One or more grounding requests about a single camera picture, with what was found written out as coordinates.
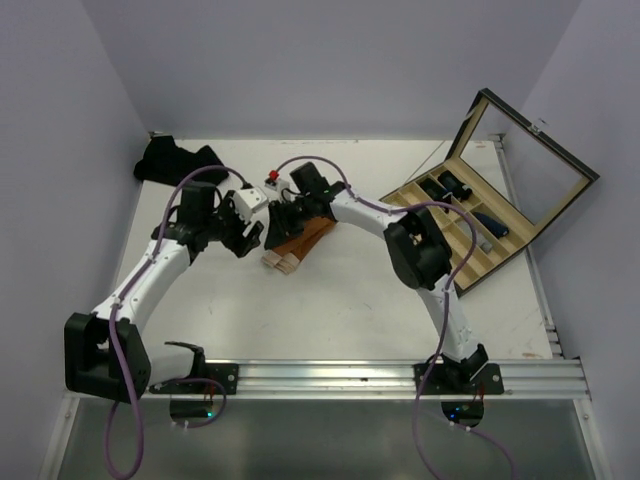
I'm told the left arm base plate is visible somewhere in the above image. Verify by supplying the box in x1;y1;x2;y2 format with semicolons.
197;362;239;395

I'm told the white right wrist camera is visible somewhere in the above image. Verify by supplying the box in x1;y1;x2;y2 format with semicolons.
264;170;292;200

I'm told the aluminium front rail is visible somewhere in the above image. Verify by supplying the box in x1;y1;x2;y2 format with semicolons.
144;355;591;401

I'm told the grey underwear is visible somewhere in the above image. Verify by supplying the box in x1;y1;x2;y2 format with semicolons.
458;221;493;254

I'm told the black rolled underwear in box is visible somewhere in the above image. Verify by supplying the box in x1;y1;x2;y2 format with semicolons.
418;170;473;205

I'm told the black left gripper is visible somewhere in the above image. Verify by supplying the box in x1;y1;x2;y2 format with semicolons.
202;190;263;256

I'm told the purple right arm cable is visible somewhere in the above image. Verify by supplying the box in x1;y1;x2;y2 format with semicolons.
277;156;516;480

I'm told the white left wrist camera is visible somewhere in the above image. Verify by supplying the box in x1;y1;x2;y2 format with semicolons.
232;187;269;223

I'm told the aluminium table edge rail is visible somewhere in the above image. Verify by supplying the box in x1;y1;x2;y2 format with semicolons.
489;134;566;360

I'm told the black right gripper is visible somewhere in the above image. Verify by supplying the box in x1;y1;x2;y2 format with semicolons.
265;193;316;247

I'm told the black beige compartment box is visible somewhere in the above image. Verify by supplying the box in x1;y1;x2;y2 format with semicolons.
382;88;600;295

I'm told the brown underwear cream waistband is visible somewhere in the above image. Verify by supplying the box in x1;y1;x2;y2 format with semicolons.
261;217;336;275

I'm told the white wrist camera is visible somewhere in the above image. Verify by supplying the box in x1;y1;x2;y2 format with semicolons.
264;170;292;200
232;187;269;223

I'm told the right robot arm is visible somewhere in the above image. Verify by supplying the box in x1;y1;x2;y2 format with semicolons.
265;162;488;393

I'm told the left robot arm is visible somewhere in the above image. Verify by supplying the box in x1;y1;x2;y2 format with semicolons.
64;181;268;403

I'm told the navy rolled underwear in box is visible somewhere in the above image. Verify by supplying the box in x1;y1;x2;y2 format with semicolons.
473;211;510;239

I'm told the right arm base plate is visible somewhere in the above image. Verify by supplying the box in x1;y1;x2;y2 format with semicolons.
422;363;505;395

